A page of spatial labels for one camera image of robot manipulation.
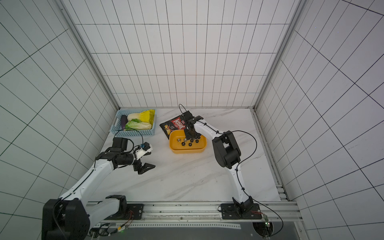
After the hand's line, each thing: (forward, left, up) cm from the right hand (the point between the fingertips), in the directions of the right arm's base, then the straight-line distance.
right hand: (187, 135), depth 100 cm
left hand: (-23, +19, +7) cm, 30 cm away
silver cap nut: (-4, +5, -1) cm, 6 cm away
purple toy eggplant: (+10, +48, +2) cm, 49 cm away
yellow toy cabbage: (+10, +29, +7) cm, 31 cm away
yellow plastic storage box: (-6, +5, -2) cm, 8 cm away
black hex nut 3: (0, -8, -2) cm, 9 cm away
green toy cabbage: (+3, +35, +6) cm, 36 cm away
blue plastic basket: (+2, +50, +2) cm, 50 cm away
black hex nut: (-6, -3, -2) cm, 7 cm away
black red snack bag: (+12, +8, -2) cm, 15 cm away
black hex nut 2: (-3, -7, -2) cm, 8 cm away
